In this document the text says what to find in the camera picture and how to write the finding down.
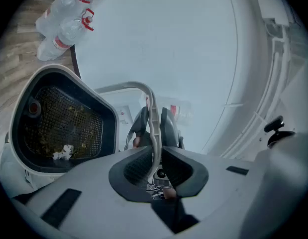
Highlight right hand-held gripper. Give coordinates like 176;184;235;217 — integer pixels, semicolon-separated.
123;106;186;201

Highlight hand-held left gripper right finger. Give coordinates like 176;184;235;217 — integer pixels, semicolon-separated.
161;145;271;239

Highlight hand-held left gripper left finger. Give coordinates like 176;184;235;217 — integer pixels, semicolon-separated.
11;145;175;239

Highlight black bin with white rim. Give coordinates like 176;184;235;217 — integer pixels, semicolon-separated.
8;63;162;176

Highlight person's right hand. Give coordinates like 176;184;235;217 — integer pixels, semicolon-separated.
132;135;177;200

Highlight plastic wrapped bottle pack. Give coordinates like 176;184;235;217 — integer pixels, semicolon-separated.
156;96;195;129

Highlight white crumpled tissue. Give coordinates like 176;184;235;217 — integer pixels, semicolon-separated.
52;144;75;160

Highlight white ceiling pipes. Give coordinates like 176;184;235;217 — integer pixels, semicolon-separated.
219;37;293;159

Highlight large clear water bottle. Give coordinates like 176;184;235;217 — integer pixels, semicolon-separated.
35;0;92;36
36;7;95;61

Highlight white ceiling air conditioner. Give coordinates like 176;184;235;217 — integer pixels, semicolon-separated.
252;0;304;43

